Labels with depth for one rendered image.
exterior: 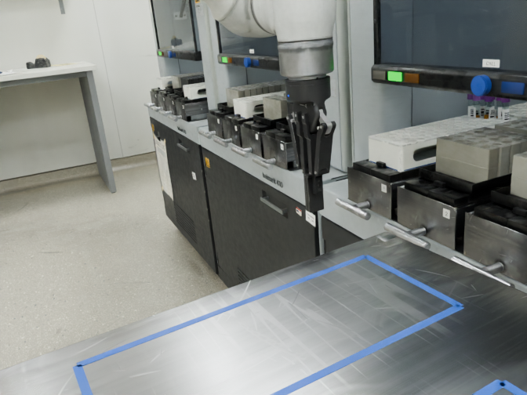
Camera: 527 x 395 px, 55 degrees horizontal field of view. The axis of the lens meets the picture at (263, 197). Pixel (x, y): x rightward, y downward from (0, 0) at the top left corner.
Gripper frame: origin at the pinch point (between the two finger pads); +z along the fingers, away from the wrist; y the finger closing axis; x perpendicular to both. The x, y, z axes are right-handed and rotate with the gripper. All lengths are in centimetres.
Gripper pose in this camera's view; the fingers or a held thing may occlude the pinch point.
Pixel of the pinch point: (314, 191)
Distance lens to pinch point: 90.7
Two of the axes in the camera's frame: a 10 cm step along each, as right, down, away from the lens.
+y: -4.3, -2.6, 8.6
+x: -9.0, 2.2, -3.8
